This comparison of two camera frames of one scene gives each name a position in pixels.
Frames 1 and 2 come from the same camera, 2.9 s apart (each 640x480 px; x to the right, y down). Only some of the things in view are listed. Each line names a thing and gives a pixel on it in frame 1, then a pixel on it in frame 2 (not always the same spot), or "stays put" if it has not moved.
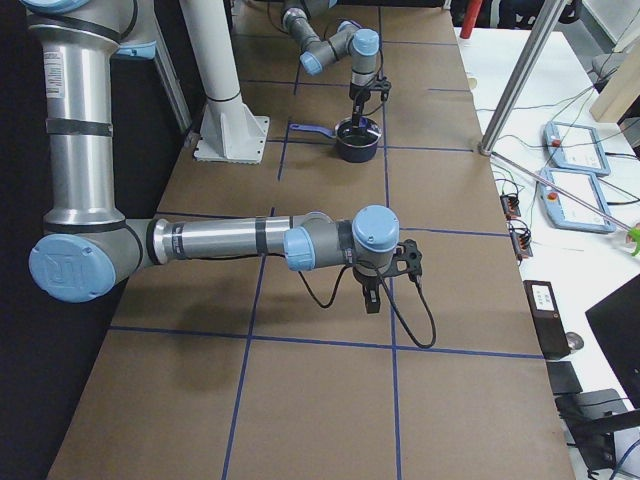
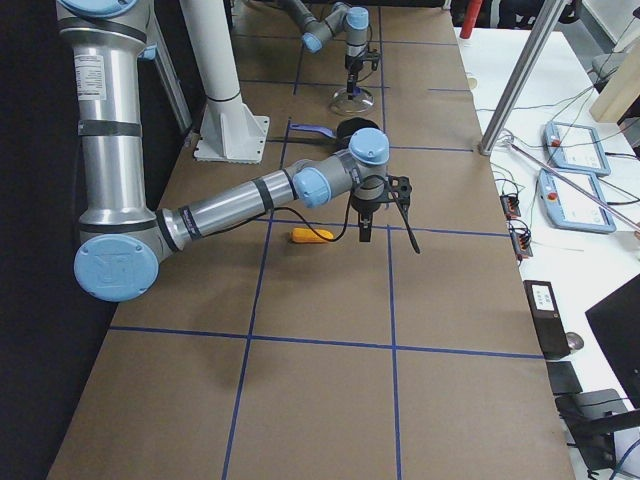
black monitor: (616, 322) stays put
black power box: (553, 338) stays put
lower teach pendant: (567, 212) stays put
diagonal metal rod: (523, 170) → (577, 187)
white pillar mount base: (230, 132) stays put
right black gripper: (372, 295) → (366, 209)
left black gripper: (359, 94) → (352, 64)
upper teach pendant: (576, 148) stays put
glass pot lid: (367, 134) → (362, 101)
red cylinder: (472, 11) stays put
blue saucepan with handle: (351, 145) stays put
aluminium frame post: (522, 74) stays put
